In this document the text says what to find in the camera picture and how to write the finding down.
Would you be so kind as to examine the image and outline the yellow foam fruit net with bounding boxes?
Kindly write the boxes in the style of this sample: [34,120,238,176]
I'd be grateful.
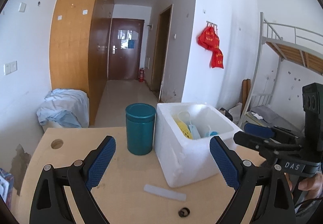
[175,119,193,139]

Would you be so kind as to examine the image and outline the black hair tie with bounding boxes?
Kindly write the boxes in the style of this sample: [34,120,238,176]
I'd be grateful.
[177,206,190,218]

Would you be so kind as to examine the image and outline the person's right hand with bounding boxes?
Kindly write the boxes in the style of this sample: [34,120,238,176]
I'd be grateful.
[298,172,323,200]

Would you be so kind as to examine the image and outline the blue face mask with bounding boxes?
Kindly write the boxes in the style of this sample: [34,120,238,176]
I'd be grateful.
[188,124,218,140]

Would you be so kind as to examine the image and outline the white styrofoam box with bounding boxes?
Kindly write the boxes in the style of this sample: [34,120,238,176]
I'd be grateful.
[154,103,240,188]

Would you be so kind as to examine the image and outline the light blue bedding bundle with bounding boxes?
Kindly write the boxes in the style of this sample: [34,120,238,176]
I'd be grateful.
[37,89,90,128]

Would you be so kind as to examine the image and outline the red hanging bags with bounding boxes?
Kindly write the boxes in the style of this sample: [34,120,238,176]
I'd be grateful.
[197,24,224,69]

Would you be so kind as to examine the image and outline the teal cylindrical tin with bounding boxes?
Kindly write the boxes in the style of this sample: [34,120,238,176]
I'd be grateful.
[125,103,156,156]

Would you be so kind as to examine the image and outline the red fire extinguisher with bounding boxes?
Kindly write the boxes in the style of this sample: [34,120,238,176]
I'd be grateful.
[138,68,145,83]

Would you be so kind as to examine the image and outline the dark brown entrance door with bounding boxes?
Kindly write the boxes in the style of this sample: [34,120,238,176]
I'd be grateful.
[108,18,145,80]

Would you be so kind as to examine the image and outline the light wood wardrobe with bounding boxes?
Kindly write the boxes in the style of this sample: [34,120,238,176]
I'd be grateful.
[49,0,114,126]

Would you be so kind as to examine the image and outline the metal loft bed frame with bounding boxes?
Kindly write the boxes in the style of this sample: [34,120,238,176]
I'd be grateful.
[238,13,322,131]

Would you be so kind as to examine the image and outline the white wall switch plate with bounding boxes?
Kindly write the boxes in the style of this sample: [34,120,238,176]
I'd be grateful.
[3,61,18,75]

